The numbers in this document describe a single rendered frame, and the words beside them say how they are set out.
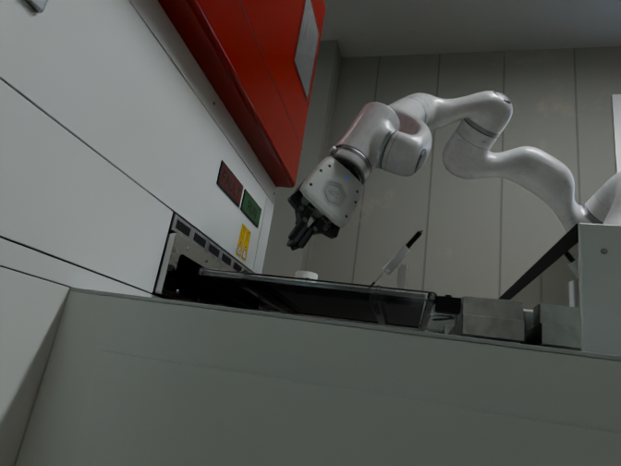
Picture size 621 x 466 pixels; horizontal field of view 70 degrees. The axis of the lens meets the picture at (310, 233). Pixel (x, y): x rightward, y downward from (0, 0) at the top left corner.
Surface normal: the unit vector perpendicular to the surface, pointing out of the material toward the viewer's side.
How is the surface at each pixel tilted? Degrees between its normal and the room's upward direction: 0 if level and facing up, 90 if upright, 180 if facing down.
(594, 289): 90
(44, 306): 90
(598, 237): 90
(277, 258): 90
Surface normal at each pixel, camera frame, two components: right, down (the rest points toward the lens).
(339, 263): -0.23, -0.33
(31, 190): 0.97, 0.07
